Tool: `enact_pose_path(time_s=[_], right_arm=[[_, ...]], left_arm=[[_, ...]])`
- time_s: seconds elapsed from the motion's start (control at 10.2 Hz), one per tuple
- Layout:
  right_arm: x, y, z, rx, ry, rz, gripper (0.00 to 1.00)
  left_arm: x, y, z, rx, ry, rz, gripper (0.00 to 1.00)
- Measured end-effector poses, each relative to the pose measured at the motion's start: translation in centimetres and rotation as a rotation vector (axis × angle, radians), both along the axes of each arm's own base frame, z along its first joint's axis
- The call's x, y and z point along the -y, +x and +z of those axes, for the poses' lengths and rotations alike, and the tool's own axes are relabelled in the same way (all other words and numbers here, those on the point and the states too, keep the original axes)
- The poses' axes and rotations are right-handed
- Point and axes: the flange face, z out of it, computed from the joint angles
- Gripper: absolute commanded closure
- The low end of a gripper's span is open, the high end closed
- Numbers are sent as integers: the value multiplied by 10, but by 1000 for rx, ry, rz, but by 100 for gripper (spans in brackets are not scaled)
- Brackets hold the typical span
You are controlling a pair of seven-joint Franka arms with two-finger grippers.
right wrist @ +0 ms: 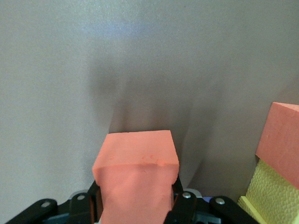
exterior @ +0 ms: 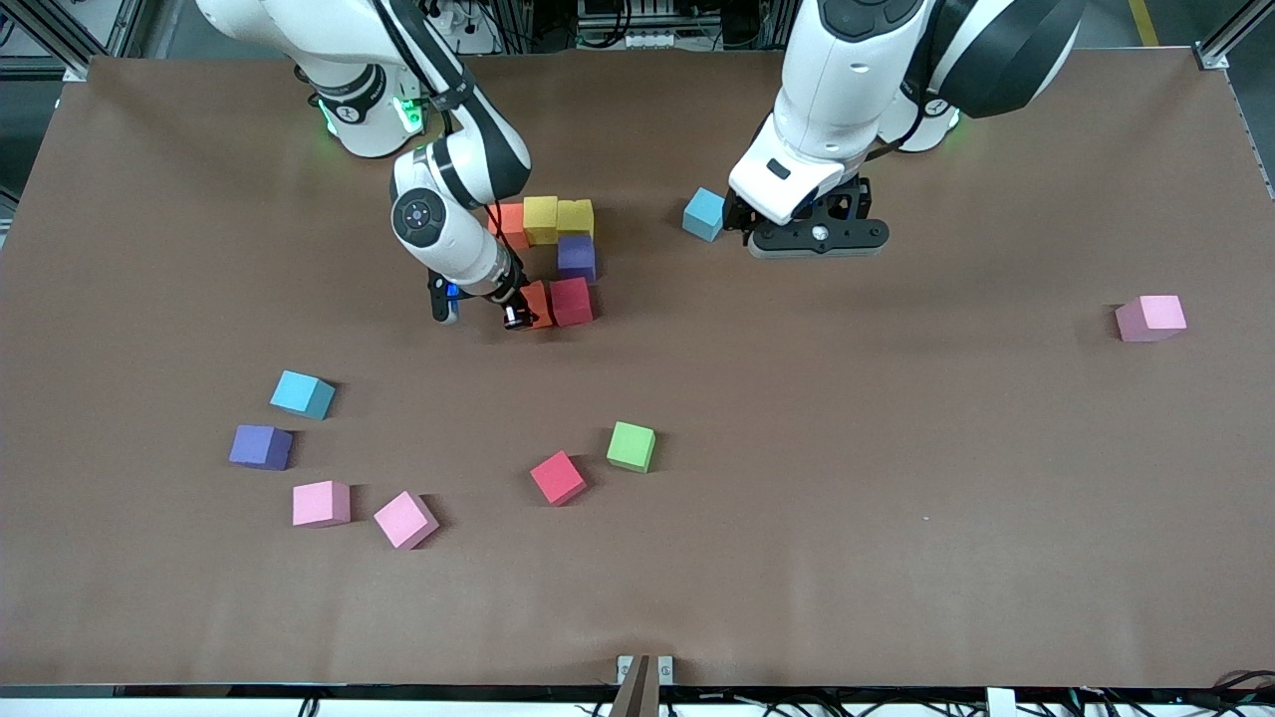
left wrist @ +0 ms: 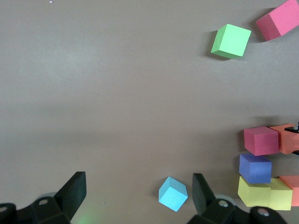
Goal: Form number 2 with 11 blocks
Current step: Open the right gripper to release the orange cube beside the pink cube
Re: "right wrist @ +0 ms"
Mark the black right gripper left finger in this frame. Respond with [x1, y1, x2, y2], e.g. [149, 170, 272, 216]
[69, 181, 103, 224]

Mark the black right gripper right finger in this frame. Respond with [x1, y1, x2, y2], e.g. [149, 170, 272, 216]
[164, 175, 197, 224]

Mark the orange foam cube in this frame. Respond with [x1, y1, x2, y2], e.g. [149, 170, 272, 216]
[92, 130, 180, 224]
[256, 102, 299, 190]

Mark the yellow foam cube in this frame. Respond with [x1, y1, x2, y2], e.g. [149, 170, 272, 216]
[237, 157, 299, 224]

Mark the brown paper table cover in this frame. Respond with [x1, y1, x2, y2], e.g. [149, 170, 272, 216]
[0, 0, 299, 224]

